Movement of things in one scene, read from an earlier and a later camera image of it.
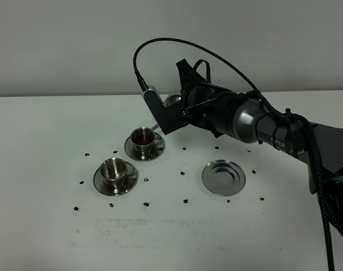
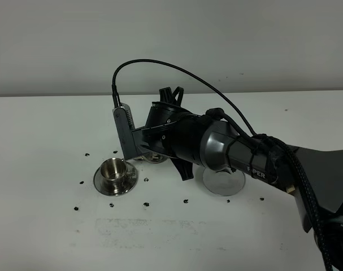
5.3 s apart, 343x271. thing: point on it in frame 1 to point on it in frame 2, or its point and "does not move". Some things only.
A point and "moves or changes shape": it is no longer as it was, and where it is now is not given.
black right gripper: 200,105 to 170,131
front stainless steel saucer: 129,183 does not move
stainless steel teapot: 169,100 moves or changes shape
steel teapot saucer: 224,177 does not move
